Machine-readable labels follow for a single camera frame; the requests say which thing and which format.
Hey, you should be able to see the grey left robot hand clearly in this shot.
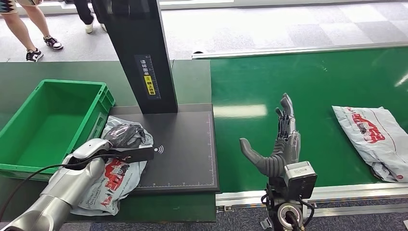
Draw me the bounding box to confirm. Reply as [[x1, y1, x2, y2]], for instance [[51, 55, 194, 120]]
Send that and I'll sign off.
[[102, 123, 148, 150]]

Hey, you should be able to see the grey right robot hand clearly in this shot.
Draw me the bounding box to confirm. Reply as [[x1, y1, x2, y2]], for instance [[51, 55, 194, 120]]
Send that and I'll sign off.
[[240, 93, 302, 167]]

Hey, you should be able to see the grey red-printed mailer package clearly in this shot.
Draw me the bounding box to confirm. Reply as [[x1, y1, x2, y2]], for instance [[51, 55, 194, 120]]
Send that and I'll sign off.
[[331, 105, 408, 183], [70, 115, 154, 217]]

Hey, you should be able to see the black inbound scanning machine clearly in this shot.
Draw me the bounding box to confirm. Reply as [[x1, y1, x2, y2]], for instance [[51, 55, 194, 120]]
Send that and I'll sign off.
[[92, 0, 220, 194]]

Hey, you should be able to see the yellow label sticker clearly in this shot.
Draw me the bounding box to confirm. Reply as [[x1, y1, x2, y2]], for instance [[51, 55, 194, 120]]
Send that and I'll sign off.
[[143, 75, 156, 96]]

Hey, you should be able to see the green plastic crate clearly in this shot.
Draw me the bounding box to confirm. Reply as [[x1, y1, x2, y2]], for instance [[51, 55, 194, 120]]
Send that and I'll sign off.
[[0, 79, 116, 182]]

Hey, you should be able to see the person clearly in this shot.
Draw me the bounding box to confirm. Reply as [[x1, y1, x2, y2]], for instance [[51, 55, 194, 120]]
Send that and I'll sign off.
[[72, 0, 108, 34], [0, 0, 64, 63]]

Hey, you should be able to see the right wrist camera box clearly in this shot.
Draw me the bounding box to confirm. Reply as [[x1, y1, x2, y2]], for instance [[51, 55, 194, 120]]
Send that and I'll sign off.
[[283, 161, 318, 200]]

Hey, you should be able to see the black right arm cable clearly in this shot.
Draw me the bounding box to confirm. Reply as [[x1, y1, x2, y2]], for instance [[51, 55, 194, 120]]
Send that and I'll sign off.
[[298, 198, 316, 228]]

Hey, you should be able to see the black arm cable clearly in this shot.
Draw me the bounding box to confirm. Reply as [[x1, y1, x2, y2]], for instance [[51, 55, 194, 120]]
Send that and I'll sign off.
[[0, 154, 123, 222], [298, 198, 316, 228]]

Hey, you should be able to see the aluminium conveyor frame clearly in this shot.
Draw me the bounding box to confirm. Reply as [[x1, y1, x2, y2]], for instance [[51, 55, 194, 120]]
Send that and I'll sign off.
[[191, 40, 408, 222]]

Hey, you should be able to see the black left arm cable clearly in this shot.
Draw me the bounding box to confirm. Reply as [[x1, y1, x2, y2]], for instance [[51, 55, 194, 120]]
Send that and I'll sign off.
[[0, 154, 123, 222]]

